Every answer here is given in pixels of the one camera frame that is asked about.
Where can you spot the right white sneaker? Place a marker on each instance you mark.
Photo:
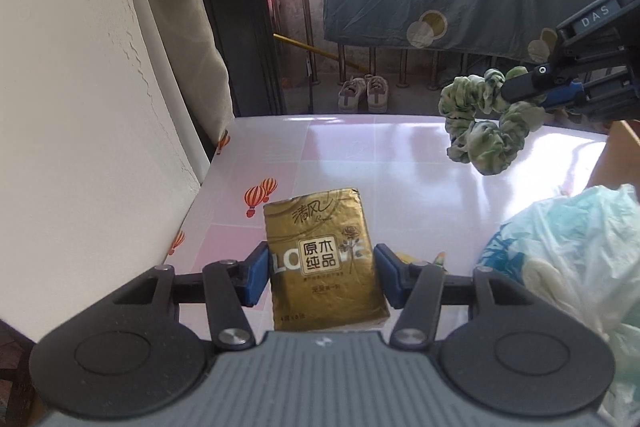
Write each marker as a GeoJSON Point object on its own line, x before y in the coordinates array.
{"type": "Point", "coordinates": [377, 94]}

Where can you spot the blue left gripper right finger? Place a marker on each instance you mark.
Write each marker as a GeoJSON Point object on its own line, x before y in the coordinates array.
{"type": "Point", "coordinates": [397, 278]}

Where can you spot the gold tissue pack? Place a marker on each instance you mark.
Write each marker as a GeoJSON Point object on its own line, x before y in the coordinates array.
{"type": "Point", "coordinates": [323, 273]}

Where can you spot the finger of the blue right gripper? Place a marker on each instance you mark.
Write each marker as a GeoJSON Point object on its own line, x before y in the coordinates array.
{"type": "Point", "coordinates": [563, 96]}
{"type": "Point", "coordinates": [528, 85]}

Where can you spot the white plastic bag bundle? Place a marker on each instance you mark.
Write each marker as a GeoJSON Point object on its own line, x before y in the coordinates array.
{"type": "Point", "coordinates": [581, 254]}

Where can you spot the green white scrunchie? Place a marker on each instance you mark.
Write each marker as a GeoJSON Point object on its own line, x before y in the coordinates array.
{"type": "Point", "coordinates": [484, 130]}

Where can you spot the brown cardboard box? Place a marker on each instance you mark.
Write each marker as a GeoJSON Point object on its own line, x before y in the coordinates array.
{"type": "Point", "coordinates": [619, 162]}

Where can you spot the yellow broom handle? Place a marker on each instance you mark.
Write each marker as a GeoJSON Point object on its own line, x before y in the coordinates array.
{"type": "Point", "coordinates": [312, 49]}

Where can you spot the metal balcony railing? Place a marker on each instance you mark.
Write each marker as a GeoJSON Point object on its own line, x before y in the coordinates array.
{"type": "Point", "coordinates": [302, 20]}

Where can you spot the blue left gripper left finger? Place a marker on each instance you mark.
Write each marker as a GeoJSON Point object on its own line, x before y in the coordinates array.
{"type": "Point", "coordinates": [253, 276]}

